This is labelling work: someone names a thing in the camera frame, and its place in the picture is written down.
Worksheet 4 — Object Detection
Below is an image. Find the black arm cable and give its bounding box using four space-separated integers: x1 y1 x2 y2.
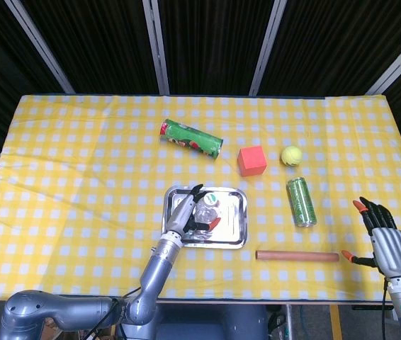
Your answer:
379 279 390 340
89 285 142 340

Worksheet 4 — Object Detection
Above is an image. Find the green drink can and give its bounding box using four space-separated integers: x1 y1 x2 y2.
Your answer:
286 176 318 227

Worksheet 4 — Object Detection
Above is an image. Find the green chips canister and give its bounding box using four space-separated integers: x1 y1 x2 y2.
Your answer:
159 118 224 161

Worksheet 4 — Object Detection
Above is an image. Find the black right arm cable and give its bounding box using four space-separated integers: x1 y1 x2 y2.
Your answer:
379 279 390 340

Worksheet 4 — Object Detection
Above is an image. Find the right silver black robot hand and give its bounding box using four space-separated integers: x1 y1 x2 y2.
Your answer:
341 196 401 278

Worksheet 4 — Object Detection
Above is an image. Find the yellow white checkered tablecloth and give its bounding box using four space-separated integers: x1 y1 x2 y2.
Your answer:
0 92 401 302

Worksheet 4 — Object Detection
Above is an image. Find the orange red foam cube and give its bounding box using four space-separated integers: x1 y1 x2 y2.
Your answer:
237 144 269 177

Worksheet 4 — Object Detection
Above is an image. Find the metal table leg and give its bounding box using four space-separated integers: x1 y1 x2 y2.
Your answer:
284 303 294 340

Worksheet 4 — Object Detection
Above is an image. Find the rectangular metal tray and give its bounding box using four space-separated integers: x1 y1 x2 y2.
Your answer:
163 185 249 250

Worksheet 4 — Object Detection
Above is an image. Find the yellow tennis ball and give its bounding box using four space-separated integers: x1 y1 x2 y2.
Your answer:
280 145 303 167

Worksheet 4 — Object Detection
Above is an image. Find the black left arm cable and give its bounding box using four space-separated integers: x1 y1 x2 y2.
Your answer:
89 285 142 340

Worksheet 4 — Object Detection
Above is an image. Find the grey robot base column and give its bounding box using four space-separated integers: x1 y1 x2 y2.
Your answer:
118 302 269 340

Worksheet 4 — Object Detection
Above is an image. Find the brown wooden rolling pin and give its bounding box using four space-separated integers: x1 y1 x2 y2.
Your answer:
255 249 340 264

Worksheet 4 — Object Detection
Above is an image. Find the clear plastic bottle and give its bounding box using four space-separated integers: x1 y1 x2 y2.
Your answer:
193 192 222 237

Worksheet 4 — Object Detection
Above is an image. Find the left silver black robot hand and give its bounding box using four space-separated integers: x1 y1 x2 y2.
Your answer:
164 183 222 245

